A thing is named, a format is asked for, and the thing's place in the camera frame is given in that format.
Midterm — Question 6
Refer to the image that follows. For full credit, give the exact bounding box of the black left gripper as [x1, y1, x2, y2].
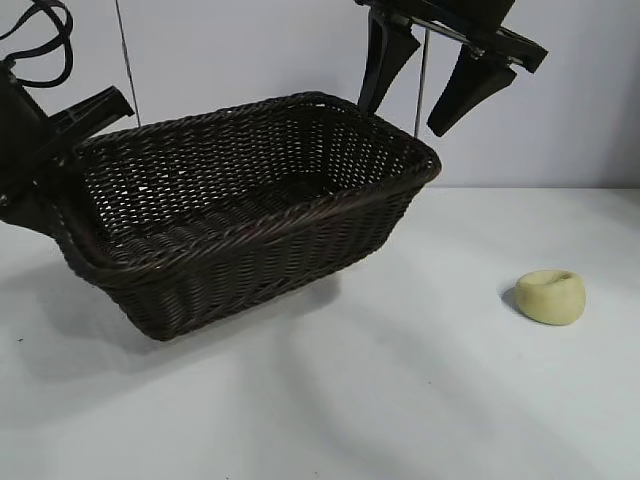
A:
[0, 64, 134, 239]

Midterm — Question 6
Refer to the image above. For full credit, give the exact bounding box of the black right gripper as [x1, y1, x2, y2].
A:
[354, 0, 549, 137]

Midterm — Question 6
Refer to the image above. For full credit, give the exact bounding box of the dark brown wicker basket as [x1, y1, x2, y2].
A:
[58, 90, 444, 344]

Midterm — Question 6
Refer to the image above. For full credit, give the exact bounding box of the thin grey vertical cord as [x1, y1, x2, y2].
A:
[114, 0, 141, 127]
[412, 24, 429, 137]

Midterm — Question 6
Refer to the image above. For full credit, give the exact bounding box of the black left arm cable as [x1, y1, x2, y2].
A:
[0, 0, 75, 90]

